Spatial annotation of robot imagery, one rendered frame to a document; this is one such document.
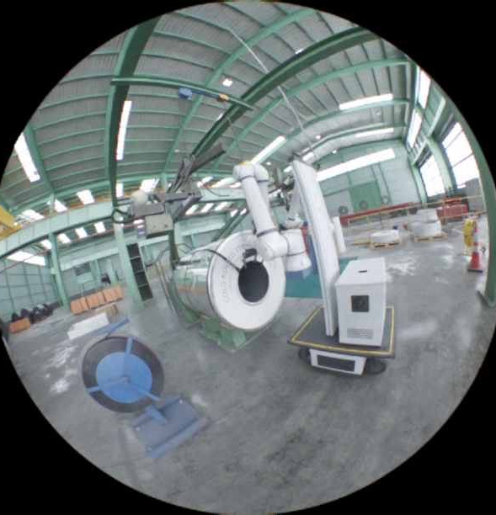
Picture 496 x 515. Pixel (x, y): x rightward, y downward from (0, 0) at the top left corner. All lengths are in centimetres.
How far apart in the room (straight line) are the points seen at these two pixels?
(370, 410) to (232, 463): 95
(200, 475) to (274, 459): 49
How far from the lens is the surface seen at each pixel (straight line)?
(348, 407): 142
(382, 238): 611
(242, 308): 185
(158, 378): 134
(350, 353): 133
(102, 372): 125
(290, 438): 133
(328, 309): 137
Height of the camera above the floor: 125
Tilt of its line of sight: 6 degrees down
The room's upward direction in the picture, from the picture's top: 15 degrees counter-clockwise
